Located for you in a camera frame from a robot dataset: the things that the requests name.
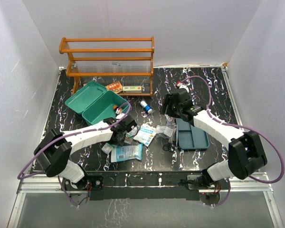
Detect gauze pack orange green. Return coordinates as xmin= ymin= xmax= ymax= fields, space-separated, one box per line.
xmin=124 ymin=126 xmax=139 ymax=144

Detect blue white wrapped roll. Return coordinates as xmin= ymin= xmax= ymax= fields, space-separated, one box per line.
xmin=140 ymin=100 xmax=153 ymax=114

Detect purple cable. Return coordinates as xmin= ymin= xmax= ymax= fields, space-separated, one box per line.
xmin=178 ymin=76 xmax=285 ymax=185
xmin=17 ymin=102 xmax=133 ymax=209

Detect blue white cotton bag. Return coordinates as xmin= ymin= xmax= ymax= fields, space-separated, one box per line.
xmin=111 ymin=144 xmax=143 ymax=163

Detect pale green long box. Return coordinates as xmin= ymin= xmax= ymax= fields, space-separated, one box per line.
xmin=123 ymin=86 xmax=142 ymax=94

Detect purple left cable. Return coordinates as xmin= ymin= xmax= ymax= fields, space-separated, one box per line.
xmin=17 ymin=102 xmax=133 ymax=209

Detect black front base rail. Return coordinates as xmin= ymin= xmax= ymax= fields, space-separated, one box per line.
xmin=61 ymin=171 xmax=231 ymax=201

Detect white blue-label packet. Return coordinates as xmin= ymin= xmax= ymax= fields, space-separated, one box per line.
xmin=133 ymin=123 xmax=157 ymax=147

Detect clear plastic bag packet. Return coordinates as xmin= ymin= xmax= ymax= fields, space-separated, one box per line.
xmin=156 ymin=124 xmax=176 ymax=138

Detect orange medicine box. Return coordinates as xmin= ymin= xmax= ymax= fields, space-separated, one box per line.
xmin=105 ymin=81 xmax=123 ymax=94

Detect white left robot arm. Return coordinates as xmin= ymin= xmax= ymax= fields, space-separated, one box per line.
xmin=34 ymin=115 xmax=137 ymax=190

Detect blue grey divided tray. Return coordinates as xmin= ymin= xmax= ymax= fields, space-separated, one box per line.
xmin=176 ymin=118 xmax=209 ymax=151

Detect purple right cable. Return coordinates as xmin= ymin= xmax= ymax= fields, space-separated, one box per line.
xmin=178 ymin=76 xmax=285 ymax=185

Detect black scissors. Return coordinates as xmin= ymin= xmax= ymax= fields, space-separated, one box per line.
xmin=162 ymin=141 xmax=175 ymax=152

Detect small round clear packet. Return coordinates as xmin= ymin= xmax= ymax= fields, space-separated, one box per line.
xmin=166 ymin=116 xmax=175 ymax=126

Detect orange wooden shelf rack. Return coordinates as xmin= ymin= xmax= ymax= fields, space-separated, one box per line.
xmin=59 ymin=37 xmax=155 ymax=97

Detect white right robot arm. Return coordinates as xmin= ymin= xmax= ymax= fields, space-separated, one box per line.
xmin=161 ymin=88 xmax=267 ymax=189

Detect green plastic medicine box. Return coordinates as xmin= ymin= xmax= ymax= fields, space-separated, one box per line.
xmin=65 ymin=81 xmax=129 ymax=125

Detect white bottle green label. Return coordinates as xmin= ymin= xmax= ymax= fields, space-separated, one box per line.
xmin=101 ymin=143 xmax=114 ymax=154

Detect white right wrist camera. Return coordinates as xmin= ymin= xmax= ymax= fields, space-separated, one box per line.
xmin=177 ymin=81 xmax=189 ymax=93

